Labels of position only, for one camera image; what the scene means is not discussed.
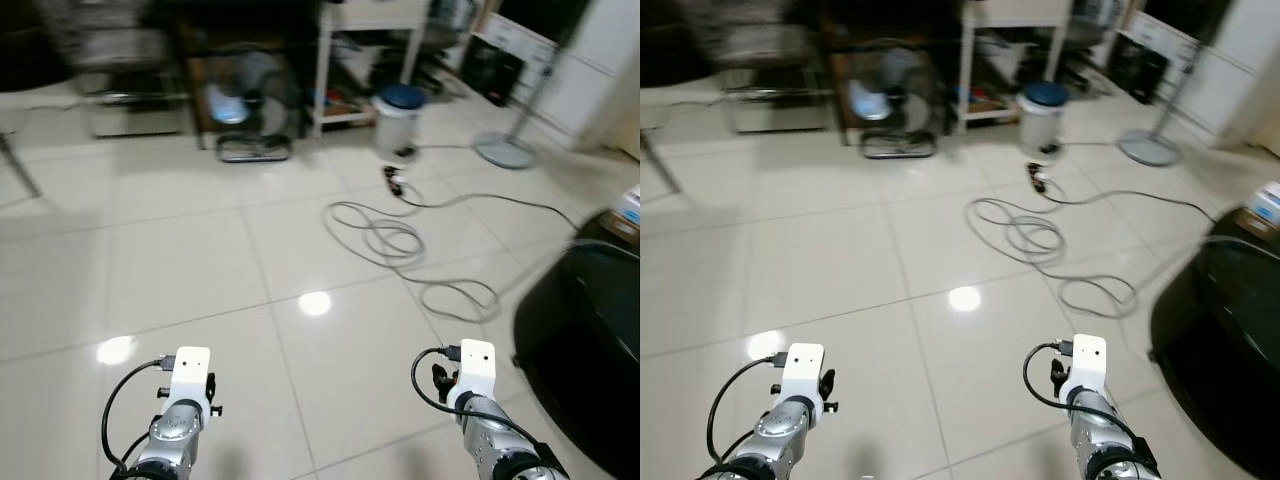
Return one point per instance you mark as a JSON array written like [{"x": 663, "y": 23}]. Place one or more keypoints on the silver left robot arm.
[
  {"x": 775, "y": 425},
  {"x": 170, "y": 430}
]

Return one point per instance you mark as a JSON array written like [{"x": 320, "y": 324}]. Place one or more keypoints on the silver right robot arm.
[
  {"x": 1105, "y": 440},
  {"x": 500, "y": 440}
]

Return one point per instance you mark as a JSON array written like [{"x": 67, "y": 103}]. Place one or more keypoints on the black rubbish bin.
[
  {"x": 1220, "y": 320},
  {"x": 580, "y": 320}
]

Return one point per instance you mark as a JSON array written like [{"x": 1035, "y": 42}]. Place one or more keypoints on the white power strip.
[
  {"x": 393, "y": 180},
  {"x": 1038, "y": 178}
]

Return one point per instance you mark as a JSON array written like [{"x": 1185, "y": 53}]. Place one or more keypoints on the grey standing fan stand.
[
  {"x": 1150, "y": 148},
  {"x": 505, "y": 150}
]

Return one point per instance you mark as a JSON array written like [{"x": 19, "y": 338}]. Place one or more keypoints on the cardboard box with white pack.
[
  {"x": 625, "y": 215},
  {"x": 1265, "y": 210}
]

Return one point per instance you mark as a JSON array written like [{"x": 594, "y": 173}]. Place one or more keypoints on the white bucket with blue lid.
[
  {"x": 1040, "y": 125},
  {"x": 398, "y": 125}
]

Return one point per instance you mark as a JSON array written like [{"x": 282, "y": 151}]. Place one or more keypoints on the grey metal furniture leg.
[
  {"x": 20, "y": 165},
  {"x": 660, "y": 165}
]

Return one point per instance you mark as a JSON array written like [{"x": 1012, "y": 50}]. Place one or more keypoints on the grey storage drawer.
[
  {"x": 775, "y": 110},
  {"x": 135, "y": 115}
]

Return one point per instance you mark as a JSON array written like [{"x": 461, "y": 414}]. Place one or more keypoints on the black floor fan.
[
  {"x": 895, "y": 100},
  {"x": 250, "y": 100}
]

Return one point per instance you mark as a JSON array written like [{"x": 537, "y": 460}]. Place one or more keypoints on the black speaker box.
[
  {"x": 1135, "y": 65},
  {"x": 490, "y": 70}
]

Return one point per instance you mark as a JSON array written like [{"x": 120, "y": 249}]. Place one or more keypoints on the white shelf table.
[
  {"x": 968, "y": 60},
  {"x": 325, "y": 60}
]

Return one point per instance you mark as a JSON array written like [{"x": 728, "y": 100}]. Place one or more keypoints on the white cabinet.
[
  {"x": 600, "y": 60},
  {"x": 1240, "y": 60}
]

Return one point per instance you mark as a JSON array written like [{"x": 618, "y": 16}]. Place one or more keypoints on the grey mesh basket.
[
  {"x": 745, "y": 35},
  {"x": 100, "y": 35}
]

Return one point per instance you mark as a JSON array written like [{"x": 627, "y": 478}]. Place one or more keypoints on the silver metal pot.
[
  {"x": 455, "y": 20},
  {"x": 1098, "y": 18}
]

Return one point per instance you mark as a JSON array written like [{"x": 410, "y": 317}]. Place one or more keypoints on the dark sofa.
[
  {"x": 670, "y": 40},
  {"x": 25, "y": 45}
]

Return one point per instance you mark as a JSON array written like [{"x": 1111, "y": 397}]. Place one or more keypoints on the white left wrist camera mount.
[
  {"x": 190, "y": 370},
  {"x": 805, "y": 368}
]

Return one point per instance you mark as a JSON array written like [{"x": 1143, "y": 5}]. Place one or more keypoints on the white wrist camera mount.
[
  {"x": 1085, "y": 360},
  {"x": 475, "y": 365},
  {"x": 190, "y": 370},
  {"x": 805, "y": 368}
]

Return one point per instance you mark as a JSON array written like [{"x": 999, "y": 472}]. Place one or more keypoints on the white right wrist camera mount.
[
  {"x": 1085, "y": 360},
  {"x": 475, "y": 365}
]

